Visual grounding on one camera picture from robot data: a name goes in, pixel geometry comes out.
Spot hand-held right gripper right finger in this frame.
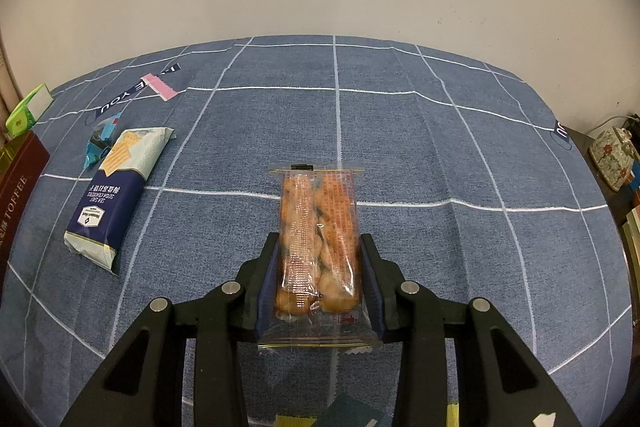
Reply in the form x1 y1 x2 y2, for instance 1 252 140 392
359 232 583 427

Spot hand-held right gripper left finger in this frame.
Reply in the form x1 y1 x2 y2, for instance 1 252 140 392
60 232 281 427

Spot clear fried snack packet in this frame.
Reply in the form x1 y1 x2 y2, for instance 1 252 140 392
257 162 383 354

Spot red and gold tin box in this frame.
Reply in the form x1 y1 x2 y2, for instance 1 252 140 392
0 130 51 278

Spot blue checked tablecloth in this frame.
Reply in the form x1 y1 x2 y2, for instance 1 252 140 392
0 36 632 427

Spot navy and white biscuit packet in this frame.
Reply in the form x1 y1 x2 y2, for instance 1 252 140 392
64 127 177 277

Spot blue candy wrapper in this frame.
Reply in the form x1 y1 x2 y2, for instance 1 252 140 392
82 117 123 168

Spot stack of books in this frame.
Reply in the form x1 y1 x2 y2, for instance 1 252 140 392
622 192 640 270

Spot floral patterned box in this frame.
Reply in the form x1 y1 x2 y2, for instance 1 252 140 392
589 127 640 192

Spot green tissue pack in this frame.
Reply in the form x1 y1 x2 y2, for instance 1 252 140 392
5 83 53 138

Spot white cable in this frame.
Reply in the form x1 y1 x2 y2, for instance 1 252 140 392
590 113 640 134

